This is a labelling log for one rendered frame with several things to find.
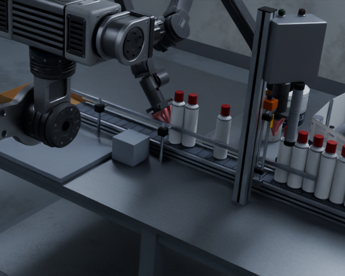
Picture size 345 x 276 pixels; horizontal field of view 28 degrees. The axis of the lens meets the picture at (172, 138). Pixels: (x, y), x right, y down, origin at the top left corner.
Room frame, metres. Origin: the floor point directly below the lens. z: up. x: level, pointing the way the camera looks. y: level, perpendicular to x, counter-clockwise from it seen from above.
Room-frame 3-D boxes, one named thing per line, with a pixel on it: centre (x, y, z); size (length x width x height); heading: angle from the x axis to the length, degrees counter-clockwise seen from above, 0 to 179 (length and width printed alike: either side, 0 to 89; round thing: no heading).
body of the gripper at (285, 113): (2.19, -0.35, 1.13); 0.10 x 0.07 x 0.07; 57
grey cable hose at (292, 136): (1.98, -0.37, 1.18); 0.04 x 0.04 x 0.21
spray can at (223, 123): (2.23, -0.18, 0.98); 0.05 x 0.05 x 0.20
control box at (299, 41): (2.03, -0.34, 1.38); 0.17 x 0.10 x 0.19; 113
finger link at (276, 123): (2.19, -0.34, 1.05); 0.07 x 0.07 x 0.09; 57
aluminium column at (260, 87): (2.01, -0.25, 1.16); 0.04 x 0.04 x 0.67; 58
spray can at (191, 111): (2.31, -0.06, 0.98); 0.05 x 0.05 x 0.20
